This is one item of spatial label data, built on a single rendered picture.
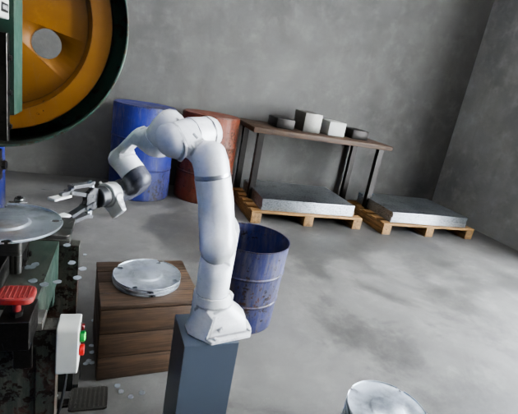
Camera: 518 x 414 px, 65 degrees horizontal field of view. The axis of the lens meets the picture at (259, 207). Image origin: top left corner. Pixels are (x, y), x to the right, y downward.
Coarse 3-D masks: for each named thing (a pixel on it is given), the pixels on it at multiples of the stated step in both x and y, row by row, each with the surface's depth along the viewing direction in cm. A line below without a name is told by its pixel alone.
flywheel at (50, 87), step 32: (32, 0) 126; (64, 0) 128; (96, 0) 128; (32, 32) 129; (64, 32) 131; (96, 32) 130; (32, 64) 131; (64, 64) 134; (96, 64) 134; (32, 96) 134; (64, 96) 134
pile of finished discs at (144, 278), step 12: (120, 264) 182; (132, 264) 185; (144, 264) 186; (156, 264) 189; (168, 264) 191; (120, 276) 173; (132, 276) 175; (144, 276) 175; (156, 276) 177; (168, 276) 180; (180, 276) 181; (120, 288) 167; (132, 288) 165; (144, 288) 167; (156, 288) 169; (168, 288) 172
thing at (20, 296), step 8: (0, 288) 85; (8, 288) 85; (16, 288) 86; (24, 288) 86; (32, 288) 87; (0, 296) 82; (8, 296) 83; (16, 296) 83; (24, 296) 84; (32, 296) 84; (0, 304) 82; (8, 304) 82; (16, 304) 83; (24, 304) 83
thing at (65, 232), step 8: (64, 224) 116; (72, 224) 117; (56, 232) 110; (64, 232) 111; (8, 240) 108; (0, 248) 108; (8, 248) 108; (16, 248) 109; (24, 248) 113; (16, 256) 110; (24, 256) 113; (16, 264) 110; (24, 264) 112; (16, 272) 111
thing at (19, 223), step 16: (0, 208) 119; (16, 208) 121; (32, 208) 123; (0, 224) 107; (16, 224) 109; (32, 224) 112; (48, 224) 114; (0, 240) 100; (16, 240) 102; (32, 240) 103
